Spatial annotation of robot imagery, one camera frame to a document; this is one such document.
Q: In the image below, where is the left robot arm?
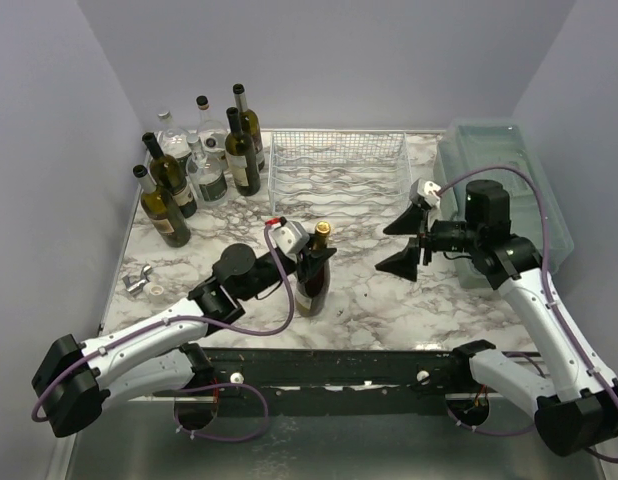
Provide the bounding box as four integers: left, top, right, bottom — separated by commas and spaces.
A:
31, 240, 336, 438

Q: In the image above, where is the green bottle silver neck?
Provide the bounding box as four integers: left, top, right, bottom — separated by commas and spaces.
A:
133, 165, 191, 248

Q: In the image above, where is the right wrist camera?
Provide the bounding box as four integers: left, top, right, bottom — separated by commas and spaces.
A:
409, 178, 441, 211

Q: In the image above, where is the small metal clamp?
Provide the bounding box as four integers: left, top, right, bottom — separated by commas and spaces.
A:
122, 264, 153, 297

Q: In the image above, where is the green bottle black neck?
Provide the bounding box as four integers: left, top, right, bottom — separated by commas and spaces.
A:
225, 107, 261, 197

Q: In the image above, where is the clear bottle white label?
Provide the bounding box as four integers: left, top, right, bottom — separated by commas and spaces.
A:
196, 95, 229, 171

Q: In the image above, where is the white wire wine rack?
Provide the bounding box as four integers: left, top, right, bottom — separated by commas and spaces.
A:
268, 130, 412, 218

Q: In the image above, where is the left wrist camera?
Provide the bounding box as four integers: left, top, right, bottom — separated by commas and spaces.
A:
266, 217, 310, 259

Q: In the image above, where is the dark green wine bottle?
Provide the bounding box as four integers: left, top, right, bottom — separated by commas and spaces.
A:
232, 83, 265, 171

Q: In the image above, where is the clear bottle dark label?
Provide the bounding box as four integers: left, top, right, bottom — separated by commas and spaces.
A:
186, 133, 228, 208

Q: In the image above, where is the aluminium frame rail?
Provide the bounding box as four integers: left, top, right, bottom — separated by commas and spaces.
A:
47, 397, 172, 479

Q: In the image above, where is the translucent plastic storage box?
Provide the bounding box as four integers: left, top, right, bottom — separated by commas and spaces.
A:
433, 118, 574, 274

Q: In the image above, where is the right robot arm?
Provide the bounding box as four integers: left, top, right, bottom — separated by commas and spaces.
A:
376, 180, 618, 457

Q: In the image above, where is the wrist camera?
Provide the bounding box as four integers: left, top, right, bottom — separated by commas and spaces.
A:
409, 178, 441, 211
266, 217, 310, 259

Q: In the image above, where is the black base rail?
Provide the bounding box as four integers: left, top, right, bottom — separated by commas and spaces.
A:
153, 344, 545, 419

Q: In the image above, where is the clear bottle green label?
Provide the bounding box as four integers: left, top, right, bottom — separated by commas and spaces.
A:
158, 109, 192, 171

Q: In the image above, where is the red wine bottle gold cap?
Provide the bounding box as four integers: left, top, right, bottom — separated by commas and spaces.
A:
295, 221, 331, 317

